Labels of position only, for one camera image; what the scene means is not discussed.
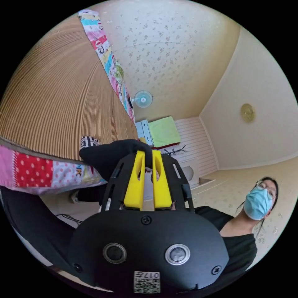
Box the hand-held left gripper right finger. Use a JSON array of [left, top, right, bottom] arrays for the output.
[[151, 150, 173, 209]]

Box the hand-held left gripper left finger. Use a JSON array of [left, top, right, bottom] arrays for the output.
[[124, 150, 146, 209]]

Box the black coat rack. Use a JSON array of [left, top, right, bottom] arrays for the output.
[[163, 144, 188, 156]]

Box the white drawer cabinet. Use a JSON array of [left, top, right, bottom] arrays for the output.
[[135, 120, 154, 146]]

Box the green cloth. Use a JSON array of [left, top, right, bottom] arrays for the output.
[[148, 116, 182, 148]]

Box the black and white patterned cushion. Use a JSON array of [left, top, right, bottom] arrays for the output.
[[80, 136, 101, 150]]

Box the white and blue fan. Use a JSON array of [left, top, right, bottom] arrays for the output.
[[130, 90, 154, 108]]

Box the person's body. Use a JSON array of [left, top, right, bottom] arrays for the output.
[[0, 176, 279, 296]]

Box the round gold ceiling lamp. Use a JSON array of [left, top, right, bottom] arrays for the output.
[[240, 103, 255, 123]]

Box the bed with woven mat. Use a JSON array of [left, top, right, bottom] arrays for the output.
[[0, 9, 139, 195]]

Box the black cable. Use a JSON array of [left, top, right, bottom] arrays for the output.
[[56, 213, 82, 228]]

